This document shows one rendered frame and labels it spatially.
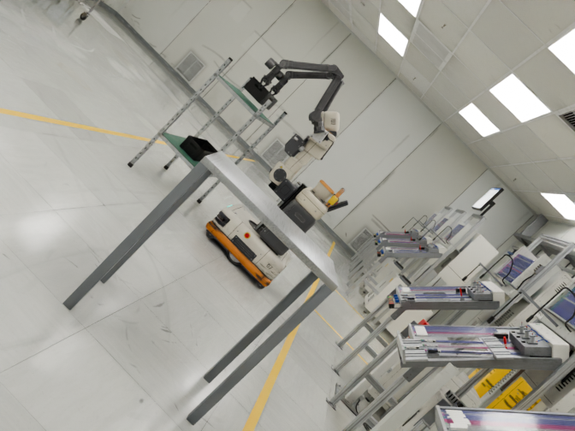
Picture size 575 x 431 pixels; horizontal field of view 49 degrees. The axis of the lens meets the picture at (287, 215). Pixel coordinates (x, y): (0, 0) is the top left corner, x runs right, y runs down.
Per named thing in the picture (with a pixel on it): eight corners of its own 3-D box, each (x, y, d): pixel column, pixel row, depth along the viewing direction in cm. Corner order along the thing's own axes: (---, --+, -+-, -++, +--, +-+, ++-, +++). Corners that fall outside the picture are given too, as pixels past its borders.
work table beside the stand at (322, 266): (99, 275, 287) (221, 150, 277) (210, 380, 292) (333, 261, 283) (62, 303, 242) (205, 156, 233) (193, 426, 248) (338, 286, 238)
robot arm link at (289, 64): (336, 72, 472) (333, 74, 483) (337, 63, 472) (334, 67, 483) (280, 66, 466) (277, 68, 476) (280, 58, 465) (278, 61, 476)
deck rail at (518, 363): (417, 366, 326) (417, 354, 325) (417, 365, 328) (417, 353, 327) (561, 370, 317) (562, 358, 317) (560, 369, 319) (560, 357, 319)
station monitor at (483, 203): (477, 210, 782) (501, 187, 777) (469, 209, 839) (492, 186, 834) (485, 218, 781) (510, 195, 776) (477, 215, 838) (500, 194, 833)
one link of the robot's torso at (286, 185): (283, 205, 514) (305, 184, 511) (279, 207, 486) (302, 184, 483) (260, 181, 514) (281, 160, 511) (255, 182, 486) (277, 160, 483)
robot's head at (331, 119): (339, 132, 508) (340, 114, 506) (338, 131, 487) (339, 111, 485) (321, 132, 509) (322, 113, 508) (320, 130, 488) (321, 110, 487)
